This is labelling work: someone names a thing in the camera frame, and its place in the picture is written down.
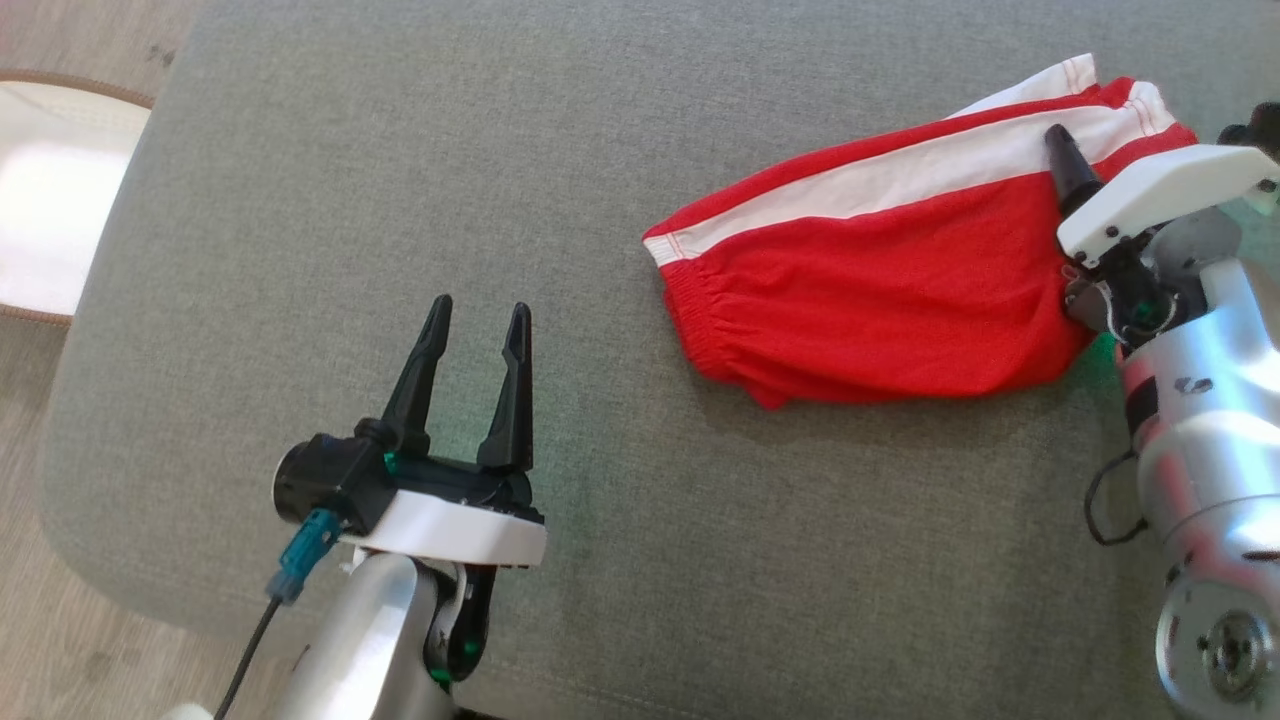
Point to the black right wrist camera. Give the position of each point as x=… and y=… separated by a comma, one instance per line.
x=1262, y=130

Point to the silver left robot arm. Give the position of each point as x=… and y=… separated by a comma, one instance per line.
x=370, y=640

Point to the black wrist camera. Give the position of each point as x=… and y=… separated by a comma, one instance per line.
x=335, y=480
x=1262, y=130

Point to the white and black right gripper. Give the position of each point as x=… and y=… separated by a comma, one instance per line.
x=1160, y=195

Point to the grey fabric sofa seat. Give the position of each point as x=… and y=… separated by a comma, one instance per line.
x=400, y=200

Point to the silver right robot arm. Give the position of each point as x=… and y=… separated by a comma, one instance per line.
x=1210, y=420

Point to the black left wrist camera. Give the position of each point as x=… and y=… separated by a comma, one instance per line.
x=335, y=480

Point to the white round rug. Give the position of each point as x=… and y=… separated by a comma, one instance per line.
x=60, y=200

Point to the red shorts with white stripe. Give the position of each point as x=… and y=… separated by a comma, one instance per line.
x=880, y=290

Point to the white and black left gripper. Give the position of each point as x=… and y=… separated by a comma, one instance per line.
x=450, y=525

